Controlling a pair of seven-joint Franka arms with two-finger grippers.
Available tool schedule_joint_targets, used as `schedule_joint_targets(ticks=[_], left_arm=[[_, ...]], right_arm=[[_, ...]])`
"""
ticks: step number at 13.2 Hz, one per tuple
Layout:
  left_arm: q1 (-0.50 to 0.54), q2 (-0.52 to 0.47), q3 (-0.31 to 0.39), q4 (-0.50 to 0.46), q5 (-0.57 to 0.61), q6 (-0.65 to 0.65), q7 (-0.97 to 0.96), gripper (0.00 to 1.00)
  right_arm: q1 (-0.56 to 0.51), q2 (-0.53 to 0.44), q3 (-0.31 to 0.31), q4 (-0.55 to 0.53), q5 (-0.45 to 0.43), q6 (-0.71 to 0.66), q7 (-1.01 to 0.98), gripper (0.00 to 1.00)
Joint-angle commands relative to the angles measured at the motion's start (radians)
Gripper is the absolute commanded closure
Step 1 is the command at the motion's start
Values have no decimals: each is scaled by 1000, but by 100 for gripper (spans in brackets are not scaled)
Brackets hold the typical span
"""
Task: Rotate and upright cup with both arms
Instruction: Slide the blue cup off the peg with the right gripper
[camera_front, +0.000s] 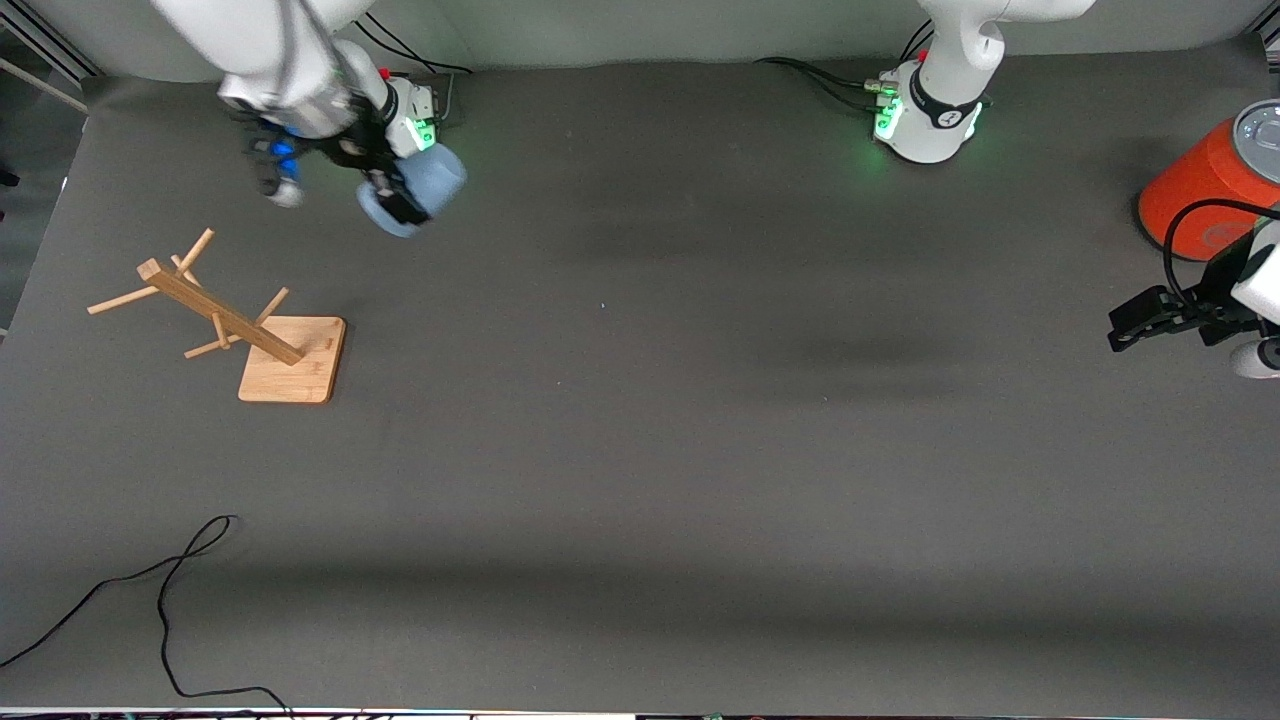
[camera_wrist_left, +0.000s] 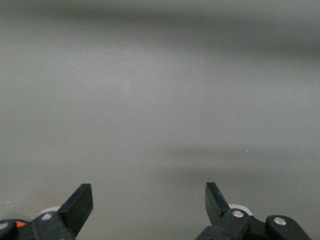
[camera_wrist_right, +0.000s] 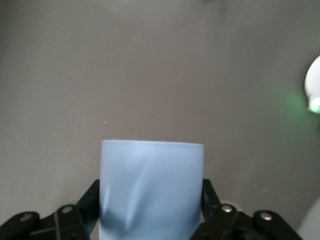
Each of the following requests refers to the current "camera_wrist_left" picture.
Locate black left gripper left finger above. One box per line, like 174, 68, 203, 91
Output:
31, 183, 94, 240

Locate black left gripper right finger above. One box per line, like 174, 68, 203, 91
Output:
194, 181, 251, 240

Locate dark grey table mat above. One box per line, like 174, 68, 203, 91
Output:
0, 0, 320, 240

